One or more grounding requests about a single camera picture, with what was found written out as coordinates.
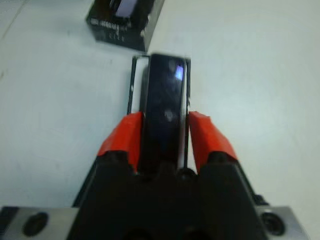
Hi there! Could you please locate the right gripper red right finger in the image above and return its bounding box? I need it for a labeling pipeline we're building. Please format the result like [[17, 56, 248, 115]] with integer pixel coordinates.
[[189, 111, 259, 209]]

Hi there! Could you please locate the black camera box lid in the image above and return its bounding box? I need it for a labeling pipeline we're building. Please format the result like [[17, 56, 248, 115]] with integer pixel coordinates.
[[85, 0, 166, 53]]

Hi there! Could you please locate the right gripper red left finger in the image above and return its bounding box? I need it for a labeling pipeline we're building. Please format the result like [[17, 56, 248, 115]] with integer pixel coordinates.
[[78, 111, 145, 209]]

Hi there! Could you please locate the white camera box base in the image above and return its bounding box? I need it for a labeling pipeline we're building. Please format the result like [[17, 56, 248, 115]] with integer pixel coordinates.
[[126, 54, 194, 171]]

